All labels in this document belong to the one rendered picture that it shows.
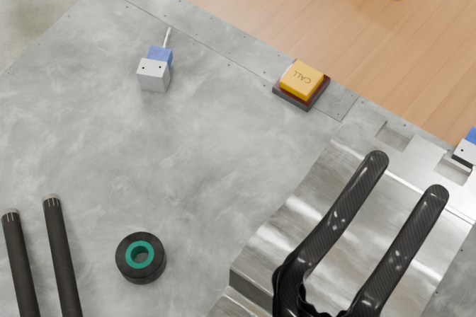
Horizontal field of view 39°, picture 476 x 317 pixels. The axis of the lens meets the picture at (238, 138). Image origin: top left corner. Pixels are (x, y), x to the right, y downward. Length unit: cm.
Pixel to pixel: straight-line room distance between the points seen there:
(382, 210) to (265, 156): 25
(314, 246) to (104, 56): 59
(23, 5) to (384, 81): 161
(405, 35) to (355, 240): 49
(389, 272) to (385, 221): 8
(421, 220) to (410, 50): 40
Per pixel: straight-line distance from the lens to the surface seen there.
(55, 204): 120
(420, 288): 106
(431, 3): 146
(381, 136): 118
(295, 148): 123
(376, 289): 103
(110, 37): 140
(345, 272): 102
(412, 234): 110
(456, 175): 117
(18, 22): 257
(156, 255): 112
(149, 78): 127
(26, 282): 114
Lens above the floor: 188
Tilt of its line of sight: 61 degrees down
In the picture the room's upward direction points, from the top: 4 degrees counter-clockwise
